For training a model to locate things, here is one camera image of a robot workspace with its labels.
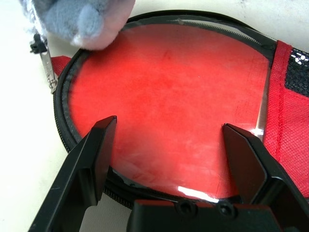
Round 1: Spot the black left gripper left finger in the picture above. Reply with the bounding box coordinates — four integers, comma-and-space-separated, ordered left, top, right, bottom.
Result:
28, 115, 118, 232

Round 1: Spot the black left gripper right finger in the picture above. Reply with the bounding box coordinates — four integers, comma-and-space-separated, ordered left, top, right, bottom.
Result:
222, 123, 309, 232

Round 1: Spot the red black paddle case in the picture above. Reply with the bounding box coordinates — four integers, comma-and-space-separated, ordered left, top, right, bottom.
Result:
52, 9, 309, 211

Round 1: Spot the red ping-pong paddle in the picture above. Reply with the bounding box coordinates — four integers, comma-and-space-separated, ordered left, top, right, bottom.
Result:
69, 23, 270, 202

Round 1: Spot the fluffy pompom zipper charm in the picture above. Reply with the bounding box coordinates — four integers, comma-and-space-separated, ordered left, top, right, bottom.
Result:
18, 0, 137, 51

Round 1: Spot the silver zipper pull tab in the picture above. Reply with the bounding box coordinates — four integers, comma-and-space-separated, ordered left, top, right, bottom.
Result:
29, 33, 59, 94

